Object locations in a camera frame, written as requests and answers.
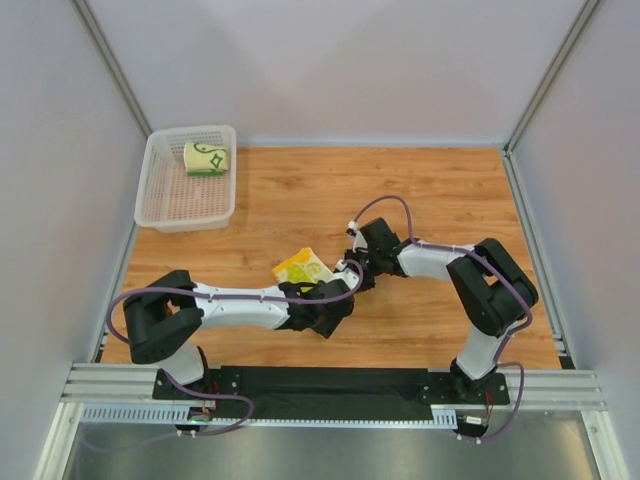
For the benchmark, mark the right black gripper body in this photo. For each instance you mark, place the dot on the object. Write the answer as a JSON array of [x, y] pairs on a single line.
[[364, 267]]

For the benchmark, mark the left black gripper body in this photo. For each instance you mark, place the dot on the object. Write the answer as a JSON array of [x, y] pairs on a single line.
[[334, 298]]

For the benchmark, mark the white yellow patterned towel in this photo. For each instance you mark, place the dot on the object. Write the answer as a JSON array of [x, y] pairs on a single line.
[[304, 268]]

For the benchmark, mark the green patterned towel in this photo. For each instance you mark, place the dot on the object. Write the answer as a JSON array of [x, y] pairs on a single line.
[[202, 159]]

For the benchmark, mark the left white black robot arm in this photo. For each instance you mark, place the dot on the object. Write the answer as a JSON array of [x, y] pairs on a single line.
[[161, 318]]

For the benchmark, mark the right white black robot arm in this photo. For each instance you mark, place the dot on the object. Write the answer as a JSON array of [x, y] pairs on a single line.
[[494, 291]]

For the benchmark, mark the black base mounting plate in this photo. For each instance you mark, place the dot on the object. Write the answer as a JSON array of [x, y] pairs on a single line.
[[374, 393]]

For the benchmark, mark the white perforated plastic basket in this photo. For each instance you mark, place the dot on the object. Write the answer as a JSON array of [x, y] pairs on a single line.
[[172, 200]]

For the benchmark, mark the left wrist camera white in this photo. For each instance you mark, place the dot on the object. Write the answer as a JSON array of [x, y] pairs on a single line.
[[348, 273]]

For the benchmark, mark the aluminium frame rail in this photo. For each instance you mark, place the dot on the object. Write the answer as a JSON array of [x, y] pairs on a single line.
[[544, 390]]

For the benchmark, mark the white cable duct strip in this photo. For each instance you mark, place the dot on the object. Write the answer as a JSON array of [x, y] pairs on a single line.
[[438, 418]]

